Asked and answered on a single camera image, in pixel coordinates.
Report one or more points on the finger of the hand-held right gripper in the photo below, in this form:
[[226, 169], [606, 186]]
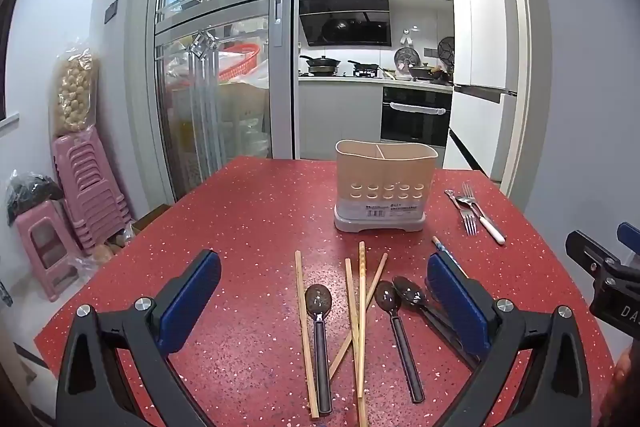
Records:
[[590, 253], [631, 237]]

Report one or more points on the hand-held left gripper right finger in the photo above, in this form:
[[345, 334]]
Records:
[[457, 302]]

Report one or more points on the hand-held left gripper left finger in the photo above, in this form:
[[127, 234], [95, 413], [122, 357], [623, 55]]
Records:
[[192, 302]]

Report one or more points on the dark brown plastic spoon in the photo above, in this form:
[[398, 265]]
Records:
[[318, 299], [387, 294], [409, 291]]

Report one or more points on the plain wooden chopstick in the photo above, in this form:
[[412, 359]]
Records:
[[305, 332], [378, 272], [351, 297]]

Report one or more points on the flower patterned wooden chopstick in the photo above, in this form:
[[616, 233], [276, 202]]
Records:
[[361, 267]]

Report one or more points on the beige cutlery holder grey base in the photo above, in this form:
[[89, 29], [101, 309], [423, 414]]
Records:
[[385, 172]]

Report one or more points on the blue patterned chopstick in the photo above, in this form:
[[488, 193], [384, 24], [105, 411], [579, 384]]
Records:
[[442, 248]]

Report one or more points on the steel spoon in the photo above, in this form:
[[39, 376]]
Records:
[[462, 206]]

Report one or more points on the stack of pink stools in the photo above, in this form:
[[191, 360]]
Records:
[[90, 187]]

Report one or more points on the pink plastic stool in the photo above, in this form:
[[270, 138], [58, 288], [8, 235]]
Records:
[[45, 242]]

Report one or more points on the black built-in oven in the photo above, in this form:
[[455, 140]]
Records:
[[415, 117]]

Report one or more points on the black plastic bag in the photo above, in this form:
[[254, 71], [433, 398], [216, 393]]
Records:
[[32, 194]]

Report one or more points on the black wok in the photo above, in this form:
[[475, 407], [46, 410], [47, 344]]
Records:
[[425, 71]]

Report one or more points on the sliding glass door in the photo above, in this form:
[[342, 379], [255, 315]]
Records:
[[282, 82]]

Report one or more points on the clear bag of round snacks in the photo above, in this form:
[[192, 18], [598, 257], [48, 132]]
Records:
[[75, 92]]

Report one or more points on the white refrigerator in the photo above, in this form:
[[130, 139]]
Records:
[[480, 32]]

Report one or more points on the red plastic basket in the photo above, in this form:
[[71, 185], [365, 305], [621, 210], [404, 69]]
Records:
[[240, 59]]

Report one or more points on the small desk fan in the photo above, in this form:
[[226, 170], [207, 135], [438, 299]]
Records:
[[404, 59]]

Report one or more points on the black frying pan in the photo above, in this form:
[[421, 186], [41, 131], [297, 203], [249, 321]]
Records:
[[322, 63], [365, 66]]

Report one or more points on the black range hood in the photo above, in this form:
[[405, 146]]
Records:
[[345, 24]]

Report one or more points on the grey wall switch panel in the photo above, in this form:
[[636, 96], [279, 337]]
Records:
[[112, 11]]

